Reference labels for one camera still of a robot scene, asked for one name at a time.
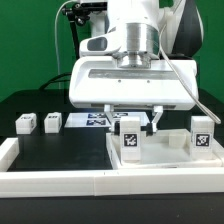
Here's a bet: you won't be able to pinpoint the white cable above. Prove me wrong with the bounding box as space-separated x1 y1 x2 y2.
54 0 76 89

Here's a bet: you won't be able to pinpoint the white square tabletop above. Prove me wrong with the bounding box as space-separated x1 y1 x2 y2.
106 129 224 169

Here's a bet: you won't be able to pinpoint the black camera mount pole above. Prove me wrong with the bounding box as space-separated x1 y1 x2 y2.
62 3 87 59

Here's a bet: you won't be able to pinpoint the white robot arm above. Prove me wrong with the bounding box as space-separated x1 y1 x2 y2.
69 0 198 134

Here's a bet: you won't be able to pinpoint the white sheet with fiducial tags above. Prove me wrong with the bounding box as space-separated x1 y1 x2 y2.
65 112 149 128

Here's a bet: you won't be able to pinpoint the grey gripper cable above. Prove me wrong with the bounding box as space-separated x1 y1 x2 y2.
156 0 223 125

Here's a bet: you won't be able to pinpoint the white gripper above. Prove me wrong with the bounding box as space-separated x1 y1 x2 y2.
69 56 198 136

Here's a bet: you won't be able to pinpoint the white U-shaped fence wall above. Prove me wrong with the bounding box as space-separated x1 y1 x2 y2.
0 138 224 198

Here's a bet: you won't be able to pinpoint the black cables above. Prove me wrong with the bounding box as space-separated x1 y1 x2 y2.
39 72 73 91

